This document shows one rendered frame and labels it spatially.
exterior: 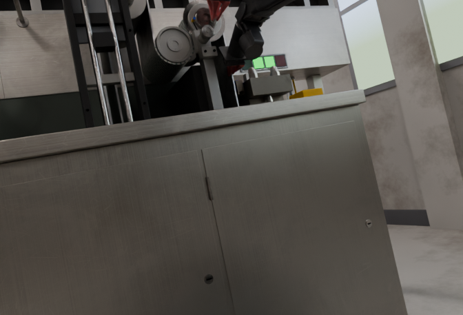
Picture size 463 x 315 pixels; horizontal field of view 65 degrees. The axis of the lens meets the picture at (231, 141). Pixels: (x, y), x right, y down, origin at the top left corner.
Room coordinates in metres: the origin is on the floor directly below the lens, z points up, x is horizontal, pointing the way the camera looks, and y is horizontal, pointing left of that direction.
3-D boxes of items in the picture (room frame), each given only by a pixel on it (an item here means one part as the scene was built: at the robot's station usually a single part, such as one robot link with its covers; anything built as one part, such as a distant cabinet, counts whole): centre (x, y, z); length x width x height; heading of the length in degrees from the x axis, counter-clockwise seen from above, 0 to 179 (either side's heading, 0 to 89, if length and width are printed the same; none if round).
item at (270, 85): (1.41, -0.09, 1.00); 0.40 x 0.16 x 0.06; 24
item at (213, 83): (1.14, 0.02, 1.05); 0.06 x 0.05 x 0.31; 24
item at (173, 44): (1.25, 0.16, 1.17); 0.26 x 0.12 x 0.12; 24
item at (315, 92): (1.04, -0.24, 0.91); 0.07 x 0.07 x 0.02; 24
